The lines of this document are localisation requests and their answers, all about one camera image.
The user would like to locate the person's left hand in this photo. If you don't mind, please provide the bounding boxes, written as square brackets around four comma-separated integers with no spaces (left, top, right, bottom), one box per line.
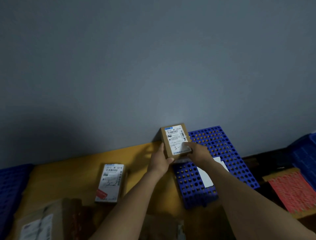
[147,142,175,175]

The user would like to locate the person's right hand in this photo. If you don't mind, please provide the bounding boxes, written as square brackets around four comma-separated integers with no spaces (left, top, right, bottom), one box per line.
[183,141,213,169]

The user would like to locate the small cardboard parcel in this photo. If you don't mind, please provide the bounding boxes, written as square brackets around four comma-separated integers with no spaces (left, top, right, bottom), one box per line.
[160,123,193,160]
[95,164,128,204]
[145,214,186,240]

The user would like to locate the person's left forearm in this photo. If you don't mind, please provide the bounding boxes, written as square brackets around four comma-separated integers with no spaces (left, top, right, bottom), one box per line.
[90,170,168,240]

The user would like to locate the person's right forearm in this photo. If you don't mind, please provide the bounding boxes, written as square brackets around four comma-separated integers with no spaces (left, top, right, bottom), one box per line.
[202,158,316,240]

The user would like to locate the white paper note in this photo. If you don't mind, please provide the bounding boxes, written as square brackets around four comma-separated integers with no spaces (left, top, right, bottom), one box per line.
[196,156,229,188]

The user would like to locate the blue plastic grid pallet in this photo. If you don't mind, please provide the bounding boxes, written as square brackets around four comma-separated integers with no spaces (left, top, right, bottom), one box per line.
[0,164,34,240]
[172,125,260,210]

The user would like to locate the blue plastic crate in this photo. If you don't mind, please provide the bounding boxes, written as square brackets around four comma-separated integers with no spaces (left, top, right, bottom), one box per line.
[287,133,316,191]

